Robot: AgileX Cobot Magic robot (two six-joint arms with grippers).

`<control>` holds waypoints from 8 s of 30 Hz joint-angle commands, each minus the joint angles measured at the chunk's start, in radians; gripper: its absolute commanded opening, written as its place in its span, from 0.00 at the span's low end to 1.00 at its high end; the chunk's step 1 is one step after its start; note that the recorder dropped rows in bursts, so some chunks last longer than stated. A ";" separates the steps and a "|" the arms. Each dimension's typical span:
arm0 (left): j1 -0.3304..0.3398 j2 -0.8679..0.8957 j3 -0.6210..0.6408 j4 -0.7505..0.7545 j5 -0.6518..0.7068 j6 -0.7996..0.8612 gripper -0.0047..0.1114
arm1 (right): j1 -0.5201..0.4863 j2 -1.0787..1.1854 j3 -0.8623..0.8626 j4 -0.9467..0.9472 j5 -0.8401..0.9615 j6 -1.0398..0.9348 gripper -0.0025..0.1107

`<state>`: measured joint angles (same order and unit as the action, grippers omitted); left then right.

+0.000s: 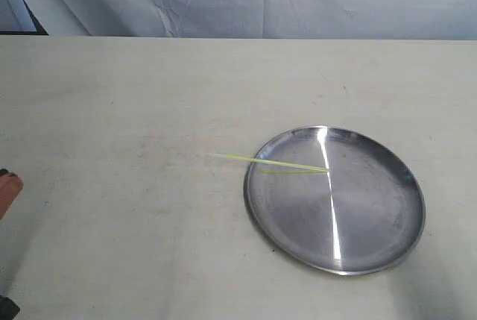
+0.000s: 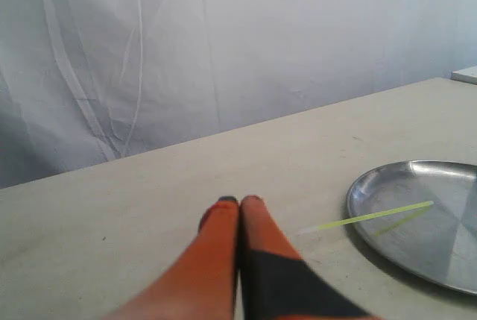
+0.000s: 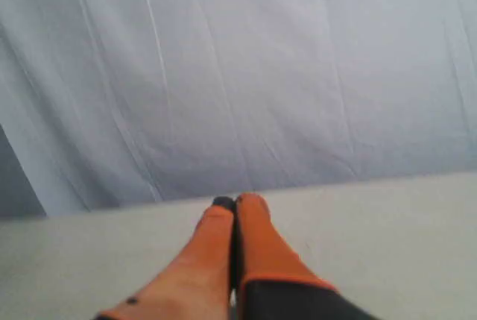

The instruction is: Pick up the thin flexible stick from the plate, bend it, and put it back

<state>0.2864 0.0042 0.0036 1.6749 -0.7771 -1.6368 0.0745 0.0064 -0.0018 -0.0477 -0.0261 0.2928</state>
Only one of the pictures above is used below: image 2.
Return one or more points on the white backdrop cloth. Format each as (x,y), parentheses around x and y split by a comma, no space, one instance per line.
(89,81)

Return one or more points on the round silver metal plate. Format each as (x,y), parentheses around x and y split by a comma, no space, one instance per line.
(428,222)

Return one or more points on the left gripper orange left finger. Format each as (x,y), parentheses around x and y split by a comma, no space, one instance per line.
(201,283)

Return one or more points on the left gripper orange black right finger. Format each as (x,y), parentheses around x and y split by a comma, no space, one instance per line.
(276,283)

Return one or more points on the thin green strip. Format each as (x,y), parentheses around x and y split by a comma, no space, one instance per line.
(365,217)

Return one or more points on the white board edge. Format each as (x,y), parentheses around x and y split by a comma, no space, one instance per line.
(468,75)

